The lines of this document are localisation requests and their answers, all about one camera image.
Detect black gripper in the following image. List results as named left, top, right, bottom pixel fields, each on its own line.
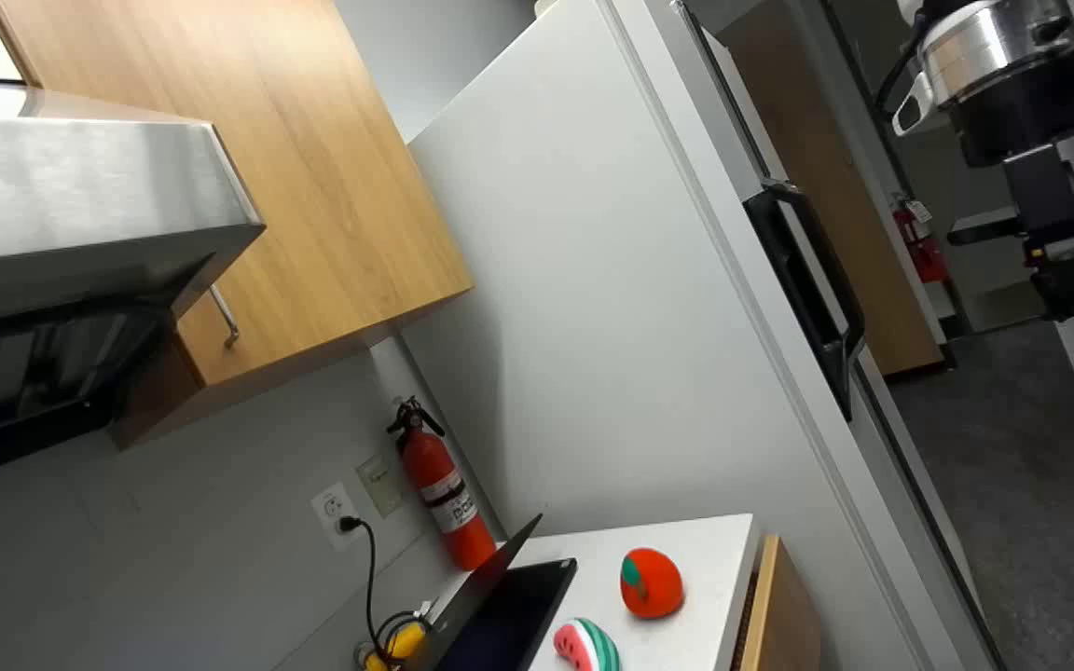
left=947, top=63, right=1074, bottom=238

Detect orange plush toy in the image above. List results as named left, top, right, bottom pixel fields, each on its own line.
left=614, top=543, right=688, bottom=624

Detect black open laptop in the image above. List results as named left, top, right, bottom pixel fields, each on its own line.
left=399, top=510, right=583, bottom=671

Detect red fire extinguisher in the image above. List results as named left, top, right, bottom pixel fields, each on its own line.
left=892, top=192, right=949, bottom=292
left=383, top=392, right=498, bottom=573

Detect grey refrigerator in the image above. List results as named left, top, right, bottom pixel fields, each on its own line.
left=401, top=0, right=998, bottom=671

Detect wooden upper cabinet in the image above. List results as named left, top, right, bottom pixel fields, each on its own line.
left=0, top=0, right=478, bottom=456

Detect yellow round object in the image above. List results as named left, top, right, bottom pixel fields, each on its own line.
left=358, top=610, right=434, bottom=671

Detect stainless steel range hood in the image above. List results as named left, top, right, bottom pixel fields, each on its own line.
left=0, top=72, right=268, bottom=491

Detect black stereo camera bar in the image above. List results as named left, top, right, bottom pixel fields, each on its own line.
left=943, top=177, right=1074, bottom=251

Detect black refrigerator handle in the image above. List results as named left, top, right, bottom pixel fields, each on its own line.
left=741, top=177, right=871, bottom=421

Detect beige wall switch plate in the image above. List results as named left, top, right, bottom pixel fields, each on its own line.
left=352, top=446, right=410, bottom=522

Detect white wall outlet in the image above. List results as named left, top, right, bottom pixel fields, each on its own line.
left=306, top=478, right=369, bottom=555

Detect thin black power cable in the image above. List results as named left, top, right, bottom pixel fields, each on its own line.
left=333, top=510, right=394, bottom=656

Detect silver upper cabinet handle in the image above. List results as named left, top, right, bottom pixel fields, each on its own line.
left=200, top=281, right=247, bottom=355

